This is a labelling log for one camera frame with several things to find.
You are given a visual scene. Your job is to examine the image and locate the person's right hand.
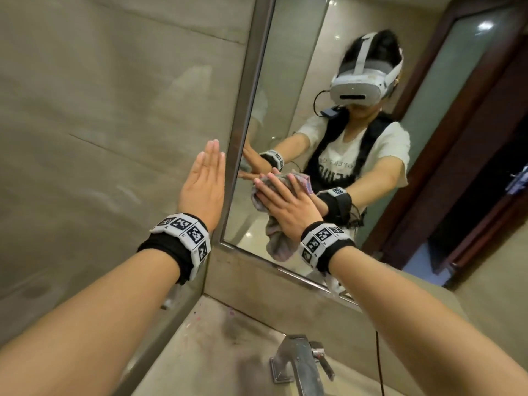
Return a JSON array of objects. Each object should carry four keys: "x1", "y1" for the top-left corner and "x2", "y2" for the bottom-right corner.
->
[{"x1": 252, "y1": 172, "x2": 327, "y2": 244}]

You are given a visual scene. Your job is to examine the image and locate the person's left hand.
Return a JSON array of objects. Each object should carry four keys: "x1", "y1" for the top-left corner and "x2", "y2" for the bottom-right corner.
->
[{"x1": 178, "y1": 139, "x2": 226, "y2": 233}]

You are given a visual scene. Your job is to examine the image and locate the grey pink cleaning cloth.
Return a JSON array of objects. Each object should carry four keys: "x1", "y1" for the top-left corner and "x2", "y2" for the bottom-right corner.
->
[{"x1": 252, "y1": 171, "x2": 315, "y2": 263}]

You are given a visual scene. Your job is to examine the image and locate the person's right forearm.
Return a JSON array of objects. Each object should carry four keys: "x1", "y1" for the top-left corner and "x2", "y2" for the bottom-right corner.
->
[{"x1": 328, "y1": 245, "x2": 528, "y2": 396}]

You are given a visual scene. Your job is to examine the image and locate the person's left forearm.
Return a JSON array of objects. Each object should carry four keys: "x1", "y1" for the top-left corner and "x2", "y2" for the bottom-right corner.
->
[{"x1": 0, "y1": 248, "x2": 182, "y2": 396}]

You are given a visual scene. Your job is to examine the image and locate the black right wristband with markers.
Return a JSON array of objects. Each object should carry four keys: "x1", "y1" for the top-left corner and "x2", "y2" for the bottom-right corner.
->
[{"x1": 300, "y1": 222, "x2": 356, "y2": 275}]

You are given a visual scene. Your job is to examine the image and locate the black wristband with markers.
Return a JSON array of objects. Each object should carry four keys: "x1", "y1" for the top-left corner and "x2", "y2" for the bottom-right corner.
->
[
  {"x1": 300, "y1": 222, "x2": 356, "y2": 275},
  {"x1": 137, "y1": 213, "x2": 212, "y2": 285}
]

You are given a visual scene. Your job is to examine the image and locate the black left wristband with markers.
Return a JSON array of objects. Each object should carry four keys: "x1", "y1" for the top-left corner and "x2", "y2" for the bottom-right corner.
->
[{"x1": 137, "y1": 213, "x2": 212, "y2": 285}]

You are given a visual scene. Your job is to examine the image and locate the chrome sink faucet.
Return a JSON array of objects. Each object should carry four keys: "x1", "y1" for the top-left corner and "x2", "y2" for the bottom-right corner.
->
[{"x1": 270, "y1": 335, "x2": 336, "y2": 386}]

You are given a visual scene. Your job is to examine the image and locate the metal framed wall mirror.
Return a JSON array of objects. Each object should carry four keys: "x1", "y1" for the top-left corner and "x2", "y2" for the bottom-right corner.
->
[{"x1": 219, "y1": 0, "x2": 528, "y2": 367}]

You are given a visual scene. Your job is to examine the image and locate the thin black cable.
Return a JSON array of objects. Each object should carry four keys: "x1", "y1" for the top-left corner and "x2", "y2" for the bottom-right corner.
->
[{"x1": 374, "y1": 331, "x2": 383, "y2": 396}]

